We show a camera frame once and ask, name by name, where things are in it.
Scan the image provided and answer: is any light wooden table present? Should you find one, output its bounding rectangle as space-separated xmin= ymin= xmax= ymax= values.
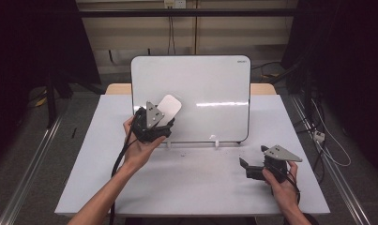
xmin=105 ymin=82 xmax=277 ymax=96

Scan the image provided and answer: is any white whiteboard with black frame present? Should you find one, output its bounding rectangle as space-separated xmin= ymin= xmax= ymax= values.
xmin=130 ymin=54 xmax=252 ymax=144

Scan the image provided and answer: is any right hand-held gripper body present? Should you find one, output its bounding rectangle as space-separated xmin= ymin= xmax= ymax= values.
xmin=260 ymin=144 xmax=303 ymax=184

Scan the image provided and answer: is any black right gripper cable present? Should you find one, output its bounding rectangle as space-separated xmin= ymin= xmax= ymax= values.
xmin=281 ymin=170 xmax=302 ymax=205

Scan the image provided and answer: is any person's left hand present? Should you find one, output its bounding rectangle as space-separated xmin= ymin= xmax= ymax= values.
xmin=122 ymin=114 xmax=168 ymax=173

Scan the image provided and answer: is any black hanging wall cable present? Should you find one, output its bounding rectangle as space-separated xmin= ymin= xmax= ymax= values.
xmin=167 ymin=15 xmax=175 ymax=56

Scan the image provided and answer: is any black horizontal bar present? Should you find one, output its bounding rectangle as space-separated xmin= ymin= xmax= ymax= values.
xmin=78 ymin=7 xmax=301 ymax=19

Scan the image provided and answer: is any black metal stand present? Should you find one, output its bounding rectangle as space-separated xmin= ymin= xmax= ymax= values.
xmin=45 ymin=70 xmax=76 ymax=129
xmin=270 ymin=60 xmax=314 ymax=111

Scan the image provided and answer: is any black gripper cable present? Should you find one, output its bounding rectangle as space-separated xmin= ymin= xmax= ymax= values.
xmin=108 ymin=113 xmax=140 ymax=225
xmin=281 ymin=170 xmax=302 ymax=205

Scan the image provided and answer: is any white power strip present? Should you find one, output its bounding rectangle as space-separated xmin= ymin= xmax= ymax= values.
xmin=312 ymin=129 xmax=326 ymax=143

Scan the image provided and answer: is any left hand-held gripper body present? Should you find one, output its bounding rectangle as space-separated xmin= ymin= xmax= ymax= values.
xmin=131 ymin=100 xmax=173 ymax=144

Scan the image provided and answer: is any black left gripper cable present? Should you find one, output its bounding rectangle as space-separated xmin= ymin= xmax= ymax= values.
xmin=108 ymin=113 xmax=140 ymax=225

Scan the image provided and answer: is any person's right hand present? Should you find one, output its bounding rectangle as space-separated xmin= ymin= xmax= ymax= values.
xmin=262 ymin=160 xmax=301 ymax=208

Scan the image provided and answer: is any black curtain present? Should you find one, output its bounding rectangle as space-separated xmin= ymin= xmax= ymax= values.
xmin=0 ymin=0 xmax=102 ymax=172
xmin=280 ymin=0 xmax=378 ymax=172

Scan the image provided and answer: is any white whiteboard eraser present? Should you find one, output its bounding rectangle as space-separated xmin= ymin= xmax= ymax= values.
xmin=157 ymin=94 xmax=183 ymax=127

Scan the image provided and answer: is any thin white floor cable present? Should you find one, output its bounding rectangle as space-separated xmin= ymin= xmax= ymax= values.
xmin=310 ymin=98 xmax=353 ymax=168

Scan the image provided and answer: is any white wall outlet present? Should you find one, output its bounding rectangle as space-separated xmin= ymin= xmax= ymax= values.
xmin=163 ymin=0 xmax=188 ymax=9

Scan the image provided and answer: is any metal floor rail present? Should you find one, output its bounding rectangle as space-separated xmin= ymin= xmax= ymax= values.
xmin=0 ymin=114 xmax=67 ymax=225
xmin=290 ymin=94 xmax=372 ymax=225

